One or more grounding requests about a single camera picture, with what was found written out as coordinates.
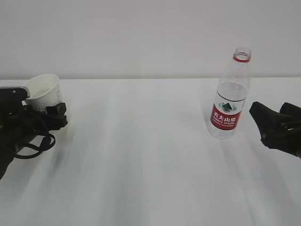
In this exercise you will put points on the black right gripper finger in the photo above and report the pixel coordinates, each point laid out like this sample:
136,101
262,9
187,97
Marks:
292,112
268,121

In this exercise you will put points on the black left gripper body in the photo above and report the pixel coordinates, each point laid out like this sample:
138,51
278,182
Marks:
22,126

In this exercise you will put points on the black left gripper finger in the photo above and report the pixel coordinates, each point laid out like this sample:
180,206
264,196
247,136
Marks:
56,118

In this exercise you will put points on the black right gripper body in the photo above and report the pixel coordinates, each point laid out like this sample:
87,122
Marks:
286,138

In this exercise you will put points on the white paper cup green logo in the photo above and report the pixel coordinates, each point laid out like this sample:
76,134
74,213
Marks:
44,92

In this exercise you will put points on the clear Nongfu Spring water bottle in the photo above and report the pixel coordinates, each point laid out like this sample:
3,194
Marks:
231,94

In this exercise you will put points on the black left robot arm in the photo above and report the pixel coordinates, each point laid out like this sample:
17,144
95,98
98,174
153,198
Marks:
25,153

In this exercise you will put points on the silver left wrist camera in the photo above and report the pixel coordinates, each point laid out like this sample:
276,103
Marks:
13,94

